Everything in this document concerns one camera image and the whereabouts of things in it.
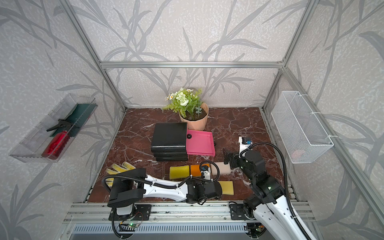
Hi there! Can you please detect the orange white sponge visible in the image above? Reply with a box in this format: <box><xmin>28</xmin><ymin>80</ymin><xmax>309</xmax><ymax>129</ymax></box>
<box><xmin>211</xmin><ymin>162</ymin><xmax>232</xmax><ymax>176</ymax></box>

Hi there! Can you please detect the bright yellow sponge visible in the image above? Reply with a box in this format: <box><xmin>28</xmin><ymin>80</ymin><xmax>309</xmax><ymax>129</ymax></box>
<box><xmin>169</xmin><ymin>166</ymin><xmax>190</xmax><ymax>180</ymax></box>

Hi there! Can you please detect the pale yellow sponge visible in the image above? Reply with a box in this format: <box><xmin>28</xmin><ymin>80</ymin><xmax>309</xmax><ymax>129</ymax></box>
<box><xmin>219</xmin><ymin>181</ymin><xmax>234</xmax><ymax>196</ymax></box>

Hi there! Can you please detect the pink drawer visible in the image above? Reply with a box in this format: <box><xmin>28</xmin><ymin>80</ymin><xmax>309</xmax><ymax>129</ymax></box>
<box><xmin>186</xmin><ymin>130</ymin><xmax>216</xmax><ymax>157</ymax></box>

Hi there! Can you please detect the black mini drawer cabinet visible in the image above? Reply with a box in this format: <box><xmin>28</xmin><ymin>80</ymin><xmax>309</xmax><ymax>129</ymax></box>
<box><xmin>151</xmin><ymin>123</ymin><xmax>188</xmax><ymax>162</ymax></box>

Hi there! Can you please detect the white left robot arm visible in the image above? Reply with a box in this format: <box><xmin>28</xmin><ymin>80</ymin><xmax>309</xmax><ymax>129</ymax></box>
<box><xmin>102</xmin><ymin>161</ymin><xmax>223</xmax><ymax>218</ymax></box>

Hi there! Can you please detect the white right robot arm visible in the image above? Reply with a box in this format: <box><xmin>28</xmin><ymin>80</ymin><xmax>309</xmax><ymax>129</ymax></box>
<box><xmin>223</xmin><ymin>142</ymin><xmax>316</xmax><ymax>240</ymax></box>

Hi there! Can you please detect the pink item in basket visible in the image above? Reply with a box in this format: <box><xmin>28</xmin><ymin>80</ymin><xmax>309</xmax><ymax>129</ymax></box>
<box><xmin>291</xmin><ymin>149</ymin><xmax>306</xmax><ymax>161</ymax></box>

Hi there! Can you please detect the beige ribbed flower pot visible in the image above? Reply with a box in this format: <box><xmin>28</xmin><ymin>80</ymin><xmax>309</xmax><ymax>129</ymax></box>
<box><xmin>179</xmin><ymin>103</ymin><xmax>209</xmax><ymax>131</ymax></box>

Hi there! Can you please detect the yellow white work glove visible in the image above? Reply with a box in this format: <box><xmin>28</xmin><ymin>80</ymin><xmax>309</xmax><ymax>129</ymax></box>
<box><xmin>106</xmin><ymin>162</ymin><xmax>136</xmax><ymax>175</ymax></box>

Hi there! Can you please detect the artificial green flower plant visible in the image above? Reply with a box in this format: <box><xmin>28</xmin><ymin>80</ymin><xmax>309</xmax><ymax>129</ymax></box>
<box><xmin>163</xmin><ymin>88</ymin><xmax>203</xmax><ymax>121</ymax></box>

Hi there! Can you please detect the dark green pad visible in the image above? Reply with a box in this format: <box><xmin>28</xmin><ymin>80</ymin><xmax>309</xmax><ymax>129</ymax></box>
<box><xmin>46</xmin><ymin>104</ymin><xmax>97</xmax><ymax>138</ymax></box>

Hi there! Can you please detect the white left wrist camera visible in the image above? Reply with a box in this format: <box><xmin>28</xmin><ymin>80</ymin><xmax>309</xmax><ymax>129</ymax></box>
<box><xmin>201</xmin><ymin>165</ymin><xmax>211</xmax><ymax>181</ymax></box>

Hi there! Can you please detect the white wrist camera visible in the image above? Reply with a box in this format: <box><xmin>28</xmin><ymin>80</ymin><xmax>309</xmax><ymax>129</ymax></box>
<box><xmin>239</xmin><ymin>137</ymin><xmax>253</xmax><ymax>158</ymax></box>
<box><xmin>201</xmin><ymin>165</ymin><xmax>211</xmax><ymax>181</ymax></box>

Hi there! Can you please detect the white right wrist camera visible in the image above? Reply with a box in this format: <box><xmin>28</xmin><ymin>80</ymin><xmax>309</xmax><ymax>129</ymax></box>
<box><xmin>239</xmin><ymin>137</ymin><xmax>253</xmax><ymax>158</ymax></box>

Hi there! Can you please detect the white wire mesh basket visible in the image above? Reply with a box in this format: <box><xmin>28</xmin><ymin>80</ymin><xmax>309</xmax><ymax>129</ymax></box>
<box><xmin>272</xmin><ymin>91</ymin><xmax>334</xmax><ymax>164</ymax></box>

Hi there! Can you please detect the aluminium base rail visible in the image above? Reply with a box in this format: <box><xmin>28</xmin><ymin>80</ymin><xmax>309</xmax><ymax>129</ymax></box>
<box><xmin>53</xmin><ymin>200</ymin><xmax>322</xmax><ymax>240</ymax></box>

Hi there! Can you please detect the aluminium cage frame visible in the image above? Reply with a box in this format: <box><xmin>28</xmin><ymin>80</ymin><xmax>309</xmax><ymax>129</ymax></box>
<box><xmin>59</xmin><ymin>1</ymin><xmax>384</xmax><ymax>224</ymax></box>

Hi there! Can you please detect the red handled garden tool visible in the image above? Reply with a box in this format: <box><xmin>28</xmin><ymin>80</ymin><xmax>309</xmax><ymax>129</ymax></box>
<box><xmin>42</xmin><ymin>131</ymin><xmax>70</xmax><ymax>160</ymax></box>

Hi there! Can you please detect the clear plastic wall tray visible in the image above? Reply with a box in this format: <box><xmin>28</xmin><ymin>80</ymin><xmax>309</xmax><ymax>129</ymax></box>
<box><xmin>10</xmin><ymin>94</ymin><xmax>98</xmax><ymax>163</ymax></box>

